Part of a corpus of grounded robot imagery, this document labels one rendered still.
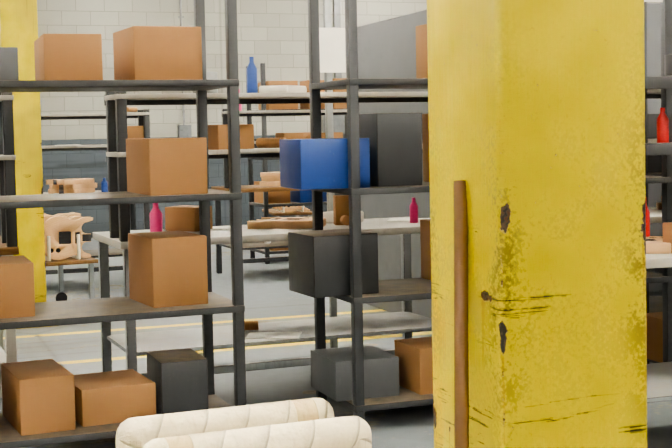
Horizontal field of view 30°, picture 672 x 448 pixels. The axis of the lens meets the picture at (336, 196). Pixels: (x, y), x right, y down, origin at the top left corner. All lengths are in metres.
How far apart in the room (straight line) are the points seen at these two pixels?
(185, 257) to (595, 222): 3.94
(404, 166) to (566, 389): 4.14
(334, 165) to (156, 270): 0.98
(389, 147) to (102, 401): 1.81
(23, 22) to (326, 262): 4.49
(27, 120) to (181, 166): 4.18
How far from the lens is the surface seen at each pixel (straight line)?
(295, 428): 1.05
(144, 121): 12.15
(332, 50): 7.91
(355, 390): 6.06
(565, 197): 2.05
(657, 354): 7.23
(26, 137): 9.83
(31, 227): 9.85
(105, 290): 7.28
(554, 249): 2.05
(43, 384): 5.77
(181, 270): 5.86
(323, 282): 6.02
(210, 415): 1.11
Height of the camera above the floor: 1.45
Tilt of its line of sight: 3 degrees down
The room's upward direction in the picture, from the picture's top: 1 degrees counter-clockwise
